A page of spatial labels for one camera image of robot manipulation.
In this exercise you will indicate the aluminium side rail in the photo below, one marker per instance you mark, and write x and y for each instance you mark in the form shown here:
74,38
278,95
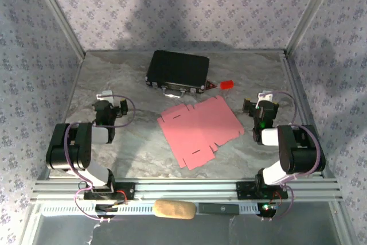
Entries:
299,84

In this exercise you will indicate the small red block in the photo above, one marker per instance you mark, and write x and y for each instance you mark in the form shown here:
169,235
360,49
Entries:
227,84

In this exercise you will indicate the black controller board with LED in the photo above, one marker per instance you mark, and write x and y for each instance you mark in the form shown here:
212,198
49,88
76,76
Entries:
266,207

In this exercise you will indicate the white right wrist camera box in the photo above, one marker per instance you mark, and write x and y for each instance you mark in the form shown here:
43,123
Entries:
264,96

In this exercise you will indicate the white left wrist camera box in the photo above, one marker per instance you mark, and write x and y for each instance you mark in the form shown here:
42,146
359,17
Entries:
104,94

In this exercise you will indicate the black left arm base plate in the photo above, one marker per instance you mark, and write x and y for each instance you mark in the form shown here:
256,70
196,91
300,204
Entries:
130,190

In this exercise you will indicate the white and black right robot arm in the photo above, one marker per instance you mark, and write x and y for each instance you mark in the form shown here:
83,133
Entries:
298,147

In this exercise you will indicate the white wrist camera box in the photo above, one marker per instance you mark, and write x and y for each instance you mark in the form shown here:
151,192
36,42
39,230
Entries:
264,96
104,94

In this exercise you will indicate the aluminium corner post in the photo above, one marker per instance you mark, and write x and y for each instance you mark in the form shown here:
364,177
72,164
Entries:
311,12
58,12

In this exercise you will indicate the tan oblong sponge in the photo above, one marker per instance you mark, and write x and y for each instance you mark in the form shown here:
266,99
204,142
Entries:
175,209

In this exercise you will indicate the black rectangular device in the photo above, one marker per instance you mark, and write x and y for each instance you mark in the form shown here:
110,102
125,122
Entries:
218,208

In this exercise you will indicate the pink paper box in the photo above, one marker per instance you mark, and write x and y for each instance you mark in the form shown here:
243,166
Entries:
198,130

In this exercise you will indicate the black connector block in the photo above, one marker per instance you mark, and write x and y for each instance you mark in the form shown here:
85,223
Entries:
106,207

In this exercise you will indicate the aluminium frame leg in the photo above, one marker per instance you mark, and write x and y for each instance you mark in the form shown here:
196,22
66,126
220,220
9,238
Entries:
341,222
31,227

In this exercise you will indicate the aluminium mounting rail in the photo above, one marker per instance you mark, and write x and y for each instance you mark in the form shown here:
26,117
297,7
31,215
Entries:
186,190

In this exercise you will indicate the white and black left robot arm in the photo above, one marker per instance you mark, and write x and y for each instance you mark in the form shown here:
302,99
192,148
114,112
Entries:
83,147

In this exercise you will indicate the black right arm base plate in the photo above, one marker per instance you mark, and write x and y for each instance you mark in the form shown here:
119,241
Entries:
243,190

